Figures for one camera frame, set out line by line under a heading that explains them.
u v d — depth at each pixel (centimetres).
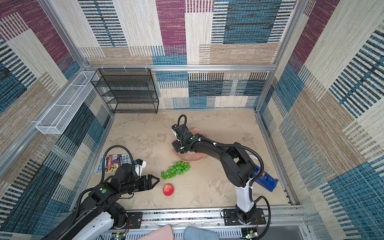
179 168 85
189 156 94
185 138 71
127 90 109
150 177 70
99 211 52
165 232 69
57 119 71
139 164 72
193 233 68
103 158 66
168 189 79
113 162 91
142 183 67
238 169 50
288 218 75
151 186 68
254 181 51
